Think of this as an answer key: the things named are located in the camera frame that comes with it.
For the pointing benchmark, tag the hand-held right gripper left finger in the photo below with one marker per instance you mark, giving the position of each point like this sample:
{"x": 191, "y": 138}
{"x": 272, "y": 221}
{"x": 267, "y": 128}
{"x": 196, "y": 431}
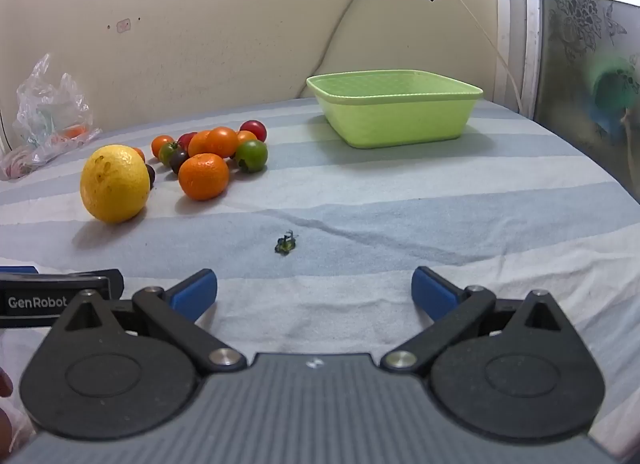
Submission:
{"x": 195, "y": 293}

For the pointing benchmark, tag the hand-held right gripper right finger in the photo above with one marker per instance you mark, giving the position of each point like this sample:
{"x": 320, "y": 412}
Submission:
{"x": 432, "y": 291}

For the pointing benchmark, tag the orange mandarin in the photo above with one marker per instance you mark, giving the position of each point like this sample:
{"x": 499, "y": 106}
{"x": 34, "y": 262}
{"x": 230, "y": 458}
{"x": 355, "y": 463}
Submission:
{"x": 204, "y": 177}
{"x": 217, "y": 141}

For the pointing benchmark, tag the dark purple cherry tomato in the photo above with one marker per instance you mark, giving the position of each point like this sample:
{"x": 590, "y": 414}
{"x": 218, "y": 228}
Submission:
{"x": 178, "y": 162}
{"x": 151, "y": 176}

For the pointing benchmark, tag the yellow lemon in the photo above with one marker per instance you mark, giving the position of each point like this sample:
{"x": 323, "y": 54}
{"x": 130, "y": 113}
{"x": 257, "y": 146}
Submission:
{"x": 115, "y": 183}

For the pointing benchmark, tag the green and red cherry tomato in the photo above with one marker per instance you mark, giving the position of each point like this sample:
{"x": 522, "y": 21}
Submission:
{"x": 167, "y": 153}

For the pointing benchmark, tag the orange cherry tomato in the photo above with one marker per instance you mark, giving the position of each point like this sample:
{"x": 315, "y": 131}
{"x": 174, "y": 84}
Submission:
{"x": 139, "y": 153}
{"x": 246, "y": 135}
{"x": 161, "y": 143}

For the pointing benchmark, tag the light green plastic basket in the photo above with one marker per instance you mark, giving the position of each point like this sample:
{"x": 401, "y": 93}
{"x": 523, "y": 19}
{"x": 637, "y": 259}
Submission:
{"x": 395, "y": 113}

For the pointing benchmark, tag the person's left hand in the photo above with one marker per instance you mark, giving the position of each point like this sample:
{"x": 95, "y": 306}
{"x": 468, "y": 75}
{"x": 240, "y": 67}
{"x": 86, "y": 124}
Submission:
{"x": 7, "y": 426}

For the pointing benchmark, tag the green tomato stem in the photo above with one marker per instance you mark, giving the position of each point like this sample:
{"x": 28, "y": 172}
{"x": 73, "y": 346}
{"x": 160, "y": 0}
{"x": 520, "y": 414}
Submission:
{"x": 285, "y": 244}

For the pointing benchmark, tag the striped blue bed sheet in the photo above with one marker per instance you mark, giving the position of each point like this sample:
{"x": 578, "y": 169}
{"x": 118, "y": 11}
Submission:
{"x": 375, "y": 194}

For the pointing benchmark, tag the clear plastic bag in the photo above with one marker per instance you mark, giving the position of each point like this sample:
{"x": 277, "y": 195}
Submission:
{"x": 47, "y": 113}

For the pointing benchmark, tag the blurred green object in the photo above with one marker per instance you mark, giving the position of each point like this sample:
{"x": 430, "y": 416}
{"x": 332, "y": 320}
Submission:
{"x": 612, "y": 86}

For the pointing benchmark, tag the small pink sticker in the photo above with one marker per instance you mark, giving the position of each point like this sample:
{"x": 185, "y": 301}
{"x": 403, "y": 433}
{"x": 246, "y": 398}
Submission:
{"x": 123, "y": 25}

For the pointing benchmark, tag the frosted patterned glass panel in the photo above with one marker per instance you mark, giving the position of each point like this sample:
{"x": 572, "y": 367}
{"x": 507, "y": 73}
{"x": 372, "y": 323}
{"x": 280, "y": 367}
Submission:
{"x": 580, "y": 18}

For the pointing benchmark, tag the white door frame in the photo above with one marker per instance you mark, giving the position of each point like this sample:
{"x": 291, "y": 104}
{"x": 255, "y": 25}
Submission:
{"x": 525, "y": 18}

